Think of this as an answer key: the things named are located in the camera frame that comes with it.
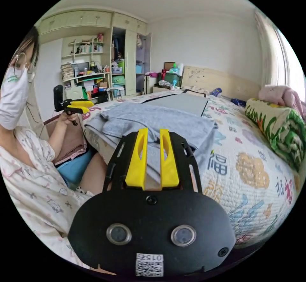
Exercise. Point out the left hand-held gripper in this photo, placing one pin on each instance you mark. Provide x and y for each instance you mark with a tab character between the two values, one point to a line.
66	108

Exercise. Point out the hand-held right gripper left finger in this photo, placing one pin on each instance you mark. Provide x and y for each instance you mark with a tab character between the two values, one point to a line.
136	164

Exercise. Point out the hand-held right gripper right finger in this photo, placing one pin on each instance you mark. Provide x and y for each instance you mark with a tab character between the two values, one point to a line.
169	167

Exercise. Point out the person's left forearm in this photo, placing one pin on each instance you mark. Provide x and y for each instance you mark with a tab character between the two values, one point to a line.
55	139

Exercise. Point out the gray hoodie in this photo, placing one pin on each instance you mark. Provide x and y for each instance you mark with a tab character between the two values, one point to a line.
155	119

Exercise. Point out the person's left hand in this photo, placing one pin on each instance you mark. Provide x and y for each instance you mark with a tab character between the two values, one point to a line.
65	122

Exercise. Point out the shelf with books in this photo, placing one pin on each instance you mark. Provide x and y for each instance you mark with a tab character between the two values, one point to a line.
83	76

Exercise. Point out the pile of clothes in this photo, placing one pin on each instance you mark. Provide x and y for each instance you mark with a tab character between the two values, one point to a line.
71	143

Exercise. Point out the flat gray board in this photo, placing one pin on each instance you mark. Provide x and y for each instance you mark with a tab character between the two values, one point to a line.
177	102

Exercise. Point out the light green wardrobe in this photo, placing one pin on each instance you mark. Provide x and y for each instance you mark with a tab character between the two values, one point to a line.
130	59

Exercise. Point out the bed with printed quilt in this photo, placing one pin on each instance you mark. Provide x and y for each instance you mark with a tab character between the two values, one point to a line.
251	167

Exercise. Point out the small blue fan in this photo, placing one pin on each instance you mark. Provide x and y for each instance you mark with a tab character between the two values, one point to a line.
175	83

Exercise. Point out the green storage box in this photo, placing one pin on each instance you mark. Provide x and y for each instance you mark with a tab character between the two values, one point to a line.
170	77

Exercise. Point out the person's body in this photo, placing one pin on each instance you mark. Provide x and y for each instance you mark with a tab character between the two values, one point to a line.
35	191

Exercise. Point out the rolled green floral blanket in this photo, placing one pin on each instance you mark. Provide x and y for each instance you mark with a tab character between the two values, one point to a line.
277	126

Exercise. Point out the pink blanket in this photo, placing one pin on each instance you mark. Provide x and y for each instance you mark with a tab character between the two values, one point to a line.
284	95

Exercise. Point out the white curtain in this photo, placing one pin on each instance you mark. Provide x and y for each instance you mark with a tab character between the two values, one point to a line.
267	47

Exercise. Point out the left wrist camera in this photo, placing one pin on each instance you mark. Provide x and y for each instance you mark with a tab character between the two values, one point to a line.
58	97

